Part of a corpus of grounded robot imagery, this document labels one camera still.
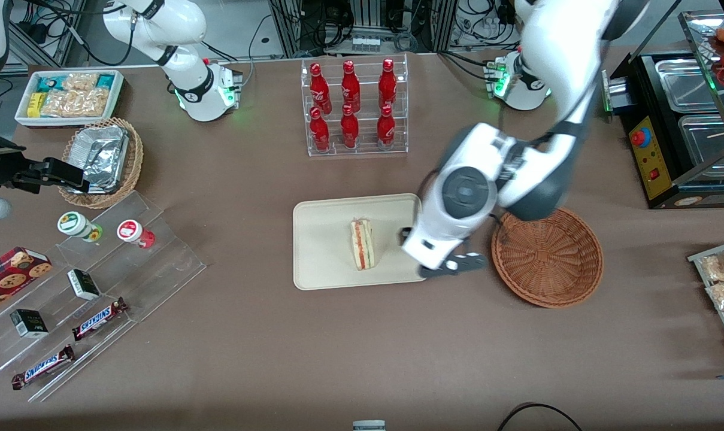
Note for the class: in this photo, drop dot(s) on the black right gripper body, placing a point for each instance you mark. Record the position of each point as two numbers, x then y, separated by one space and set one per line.
0 162

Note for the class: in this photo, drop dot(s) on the triangle sandwich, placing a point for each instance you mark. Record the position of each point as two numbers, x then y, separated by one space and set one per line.
363 245

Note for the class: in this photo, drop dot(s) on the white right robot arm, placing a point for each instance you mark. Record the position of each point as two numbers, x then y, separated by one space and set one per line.
188 66

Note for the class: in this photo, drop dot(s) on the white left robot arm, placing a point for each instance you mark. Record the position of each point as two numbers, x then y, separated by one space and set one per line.
565 48

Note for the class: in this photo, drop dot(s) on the small wicker basket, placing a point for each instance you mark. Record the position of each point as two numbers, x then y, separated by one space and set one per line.
135 161

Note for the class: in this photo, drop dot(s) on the cream plastic serving tray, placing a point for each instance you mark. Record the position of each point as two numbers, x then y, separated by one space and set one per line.
326 251

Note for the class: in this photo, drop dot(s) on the large round brown wicker basket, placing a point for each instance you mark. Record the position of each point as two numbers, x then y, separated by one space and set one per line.
553 263

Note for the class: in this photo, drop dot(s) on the tray of packaged snacks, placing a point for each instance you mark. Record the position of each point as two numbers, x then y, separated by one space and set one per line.
696 258

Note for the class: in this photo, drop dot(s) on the aluminium foil container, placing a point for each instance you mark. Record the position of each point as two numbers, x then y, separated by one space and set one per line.
98 155

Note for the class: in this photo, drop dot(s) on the white jar green label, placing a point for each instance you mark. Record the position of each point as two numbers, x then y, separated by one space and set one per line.
74 224

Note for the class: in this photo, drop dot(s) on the yellow snack packet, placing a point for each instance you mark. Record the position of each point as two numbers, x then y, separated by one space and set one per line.
34 103

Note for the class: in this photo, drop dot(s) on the large clear cracker bag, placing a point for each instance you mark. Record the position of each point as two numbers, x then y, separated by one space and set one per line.
74 105

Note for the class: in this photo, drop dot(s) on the white jar red label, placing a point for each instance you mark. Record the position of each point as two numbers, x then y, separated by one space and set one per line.
131 231

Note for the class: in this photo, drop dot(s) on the teal snack packet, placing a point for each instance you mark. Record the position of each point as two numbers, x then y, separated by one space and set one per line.
105 80
49 81

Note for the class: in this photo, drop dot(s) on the small clear cracker bag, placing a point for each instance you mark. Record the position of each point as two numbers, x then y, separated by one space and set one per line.
81 81

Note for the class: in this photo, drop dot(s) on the white rectangular snack bin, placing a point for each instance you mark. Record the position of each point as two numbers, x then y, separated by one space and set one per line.
117 90

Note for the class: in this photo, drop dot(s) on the red cola bottle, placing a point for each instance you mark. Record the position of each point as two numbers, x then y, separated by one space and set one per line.
350 127
387 82
320 130
385 127
318 87
351 84

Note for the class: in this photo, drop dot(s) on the small black box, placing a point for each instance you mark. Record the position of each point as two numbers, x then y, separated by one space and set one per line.
29 323
83 284

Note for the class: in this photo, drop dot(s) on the red plaid cookie box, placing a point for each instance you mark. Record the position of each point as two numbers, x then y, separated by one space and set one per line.
8 281

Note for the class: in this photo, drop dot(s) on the clear acrylic bottle rack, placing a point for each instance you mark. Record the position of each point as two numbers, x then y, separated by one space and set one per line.
367 105

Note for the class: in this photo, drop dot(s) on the clear acrylic step display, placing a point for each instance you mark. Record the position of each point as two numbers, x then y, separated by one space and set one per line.
170 263

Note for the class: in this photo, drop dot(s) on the snickers chocolate bar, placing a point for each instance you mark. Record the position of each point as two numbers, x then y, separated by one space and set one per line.
43 366
98 319

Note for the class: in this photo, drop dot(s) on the small grey white object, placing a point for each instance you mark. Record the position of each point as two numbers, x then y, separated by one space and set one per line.
369 425

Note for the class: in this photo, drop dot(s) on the white power strip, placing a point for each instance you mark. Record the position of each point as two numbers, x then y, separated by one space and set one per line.
367 43

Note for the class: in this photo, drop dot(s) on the black food warmer yellow panel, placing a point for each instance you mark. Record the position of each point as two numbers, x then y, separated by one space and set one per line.
652 161

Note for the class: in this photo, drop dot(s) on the metal equipment rack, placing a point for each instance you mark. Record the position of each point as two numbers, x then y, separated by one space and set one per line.
362 18

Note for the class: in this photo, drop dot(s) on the steel warmer pan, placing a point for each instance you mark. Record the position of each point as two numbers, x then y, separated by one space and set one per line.
685 87
703 143

